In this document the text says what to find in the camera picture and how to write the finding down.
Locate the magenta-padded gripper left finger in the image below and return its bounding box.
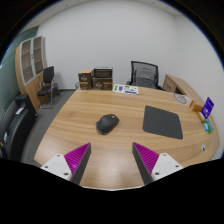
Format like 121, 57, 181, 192
40, 142, 92, 185

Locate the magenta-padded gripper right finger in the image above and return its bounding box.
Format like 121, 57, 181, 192
132, 142, 184, 185

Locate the black computer mouse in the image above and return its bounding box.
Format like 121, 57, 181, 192
95, 113, 120, 136

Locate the dark grey mouse pad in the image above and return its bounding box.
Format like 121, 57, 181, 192
142, 105, 184, 140

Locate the green box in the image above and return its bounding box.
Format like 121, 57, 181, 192
205, 118, 215, 135

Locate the black leather armchair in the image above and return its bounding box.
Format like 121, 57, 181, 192
0, 93, 38, 161

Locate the orange box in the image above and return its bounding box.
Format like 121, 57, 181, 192
189, 100, 204, 113

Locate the round white disc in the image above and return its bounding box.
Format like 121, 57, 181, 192
173, 93, 192, 105

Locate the purple card box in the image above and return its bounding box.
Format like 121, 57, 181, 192
200, 96, 215, 120

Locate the wooden side desk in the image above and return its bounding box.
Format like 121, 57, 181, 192
162, 73, 204, 104

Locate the wooden shelf cabinet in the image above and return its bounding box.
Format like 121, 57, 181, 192
14, 35, 48, 111

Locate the white printed sheet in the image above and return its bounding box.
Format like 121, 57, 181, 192
112, 83, 140, 96

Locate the small brown cardboard box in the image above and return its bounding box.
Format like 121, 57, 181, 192
78, 69, 94, 91

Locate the black mesh office chair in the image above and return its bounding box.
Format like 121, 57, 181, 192
125, 60, 164, 91

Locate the black visitor chair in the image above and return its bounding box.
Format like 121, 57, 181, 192
36, 65, 61, 109

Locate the black cardboard box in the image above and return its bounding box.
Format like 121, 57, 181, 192
93, 66, 114, 80

